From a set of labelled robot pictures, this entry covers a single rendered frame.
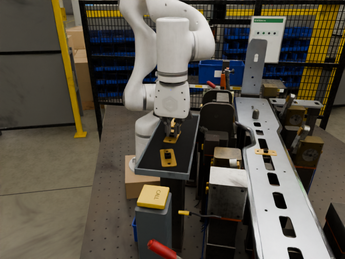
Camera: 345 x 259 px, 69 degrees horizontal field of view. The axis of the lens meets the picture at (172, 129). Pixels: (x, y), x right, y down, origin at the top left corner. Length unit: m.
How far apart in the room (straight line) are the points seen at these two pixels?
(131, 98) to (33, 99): 2.39
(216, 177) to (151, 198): 0.22
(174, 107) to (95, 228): 0.66
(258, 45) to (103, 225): 1.29
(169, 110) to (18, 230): 1.83
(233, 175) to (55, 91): 2.80
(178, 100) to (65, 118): 2.77
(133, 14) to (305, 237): 0.92
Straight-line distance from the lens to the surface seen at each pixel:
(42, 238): 2.21
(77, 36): 5.40
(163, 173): 0.63
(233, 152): 0.88
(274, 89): 1.72
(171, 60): 0.66
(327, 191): 1.49
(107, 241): 1.11
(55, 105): 3.35
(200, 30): 0.71
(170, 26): 0.65
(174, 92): 0.70
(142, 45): 1.07
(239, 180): 0.71
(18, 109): 3.50
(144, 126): 1.15
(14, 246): 2.25
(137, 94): 1.08
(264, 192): 0.86
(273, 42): 1.97
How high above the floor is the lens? 1.54
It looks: 27 degrees down
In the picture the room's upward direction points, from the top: straight up
